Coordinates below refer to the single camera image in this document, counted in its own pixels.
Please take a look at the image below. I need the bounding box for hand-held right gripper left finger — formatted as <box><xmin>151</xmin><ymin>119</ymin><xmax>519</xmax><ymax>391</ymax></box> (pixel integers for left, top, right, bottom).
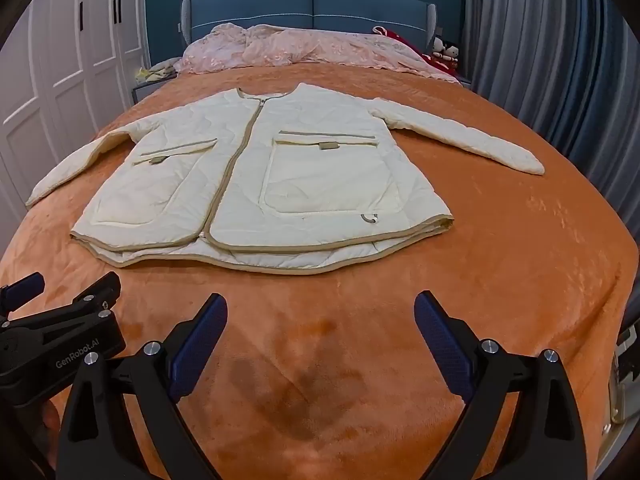
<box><xmin>57</xmin><ymin>293</ymin><xmax>229</xmax><ymax>480</ymax></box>

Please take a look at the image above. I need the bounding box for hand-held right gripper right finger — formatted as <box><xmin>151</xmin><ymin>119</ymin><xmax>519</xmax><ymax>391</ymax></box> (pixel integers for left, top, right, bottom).
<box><xmin>414</xmin><ymin>290</ymin><xmax>588</xmax><ymax>480</ymax></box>

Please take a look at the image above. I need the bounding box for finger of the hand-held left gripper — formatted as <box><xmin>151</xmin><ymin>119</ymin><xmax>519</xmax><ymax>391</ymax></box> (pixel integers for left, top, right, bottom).
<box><xmin>0</xmin><ymin>272</ymin><xmax>47</xmax><ymax>318</ymax></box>
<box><xmin>10</xmin><ymin>271</ymin><xmax>123</xmax><ymax>333</ymax></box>

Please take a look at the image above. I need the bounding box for cream quilted jacket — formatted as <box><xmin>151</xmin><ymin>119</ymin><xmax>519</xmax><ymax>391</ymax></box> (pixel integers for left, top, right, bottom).
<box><xmin>25</xmin><ymin>82</ymin><xmax>546</xmax><ymax>277</ymax></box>

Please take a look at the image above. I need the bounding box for orange plush blanket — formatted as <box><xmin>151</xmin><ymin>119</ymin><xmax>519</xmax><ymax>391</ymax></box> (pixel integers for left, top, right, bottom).
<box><xmin>0</xmin><ymin>62</ymin><xmax>638</xmax><ymax>480</ymax></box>

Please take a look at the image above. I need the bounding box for white furniture piece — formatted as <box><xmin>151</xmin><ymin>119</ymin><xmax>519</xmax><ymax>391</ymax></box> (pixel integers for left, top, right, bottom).
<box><xmin>600</xmin><ymin>324</ymin><xmax>640</xmax><ymax>438</ymax></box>

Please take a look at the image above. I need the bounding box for white panelled wardrobe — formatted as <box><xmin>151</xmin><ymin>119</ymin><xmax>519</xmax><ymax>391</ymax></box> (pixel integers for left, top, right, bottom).
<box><xmin>0</xmin><ymin>0</ymin><xmax>148</xmax><ymax>221</ymax></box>

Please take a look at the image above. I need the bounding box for grey nightstand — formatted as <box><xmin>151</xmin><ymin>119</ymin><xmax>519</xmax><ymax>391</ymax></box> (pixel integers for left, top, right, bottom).
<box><xmin>131</xmin><ymin>80</ymin><xmax>177</xmax><ymax>107</ymax></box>

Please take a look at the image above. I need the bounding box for yellow and white cloth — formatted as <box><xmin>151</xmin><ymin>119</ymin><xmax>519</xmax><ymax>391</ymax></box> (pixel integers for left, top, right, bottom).
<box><xmin>136</xmin><ymin>59</ymin><xmax>178</xmax><ymax>83</ymax></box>

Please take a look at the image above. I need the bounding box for red cushion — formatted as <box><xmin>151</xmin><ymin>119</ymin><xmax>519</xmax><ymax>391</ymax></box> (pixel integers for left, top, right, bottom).
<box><xmin>424</xmin><ymin>55</ymin><xmax>462</xmax><ymax>80</ymax></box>

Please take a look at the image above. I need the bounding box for red pillow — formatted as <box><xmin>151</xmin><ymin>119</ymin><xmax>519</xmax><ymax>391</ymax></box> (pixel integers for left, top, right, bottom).
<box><xmin>372</xmin><ymin>25</ymin><xmax>426</xmax><ymax>53</ymax></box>

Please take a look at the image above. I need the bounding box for pink floral quilt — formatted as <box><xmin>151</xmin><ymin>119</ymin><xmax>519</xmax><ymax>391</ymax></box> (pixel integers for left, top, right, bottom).
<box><xmin>175</xmin><ymin>24</ymin><xmax>463</xmax><ymax>83</ymax></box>

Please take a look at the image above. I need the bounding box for grey curtain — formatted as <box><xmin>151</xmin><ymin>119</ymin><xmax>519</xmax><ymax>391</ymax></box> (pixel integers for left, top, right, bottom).
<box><xmin>460</xmin><ymin>0</ymin><xmax>640</xmax><ymax>201</ymax></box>

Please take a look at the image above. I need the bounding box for blue upholstered headboard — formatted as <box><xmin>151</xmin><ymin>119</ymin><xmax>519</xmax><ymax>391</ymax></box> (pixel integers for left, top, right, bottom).
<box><xmin>180</xmin><ymin>0</ymin><xmax>438</xmax><ymax>48</ymax></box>

